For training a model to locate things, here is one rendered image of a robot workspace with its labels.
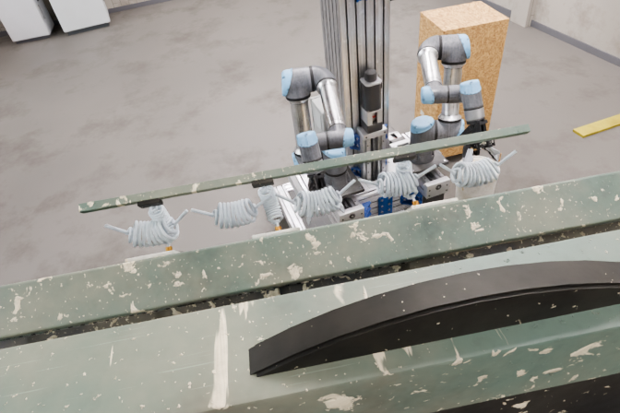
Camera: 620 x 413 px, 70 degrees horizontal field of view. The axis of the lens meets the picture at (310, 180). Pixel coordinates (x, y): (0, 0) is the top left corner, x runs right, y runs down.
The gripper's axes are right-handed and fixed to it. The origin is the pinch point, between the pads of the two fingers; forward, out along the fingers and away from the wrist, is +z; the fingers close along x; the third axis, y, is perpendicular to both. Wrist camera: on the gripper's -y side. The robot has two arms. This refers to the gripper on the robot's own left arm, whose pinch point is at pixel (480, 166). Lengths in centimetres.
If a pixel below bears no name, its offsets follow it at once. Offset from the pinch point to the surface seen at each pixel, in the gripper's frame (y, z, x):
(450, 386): 129, -22, -87
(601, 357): 131, -21, -72
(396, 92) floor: -314, -12, 107
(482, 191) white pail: -124, 59, 75
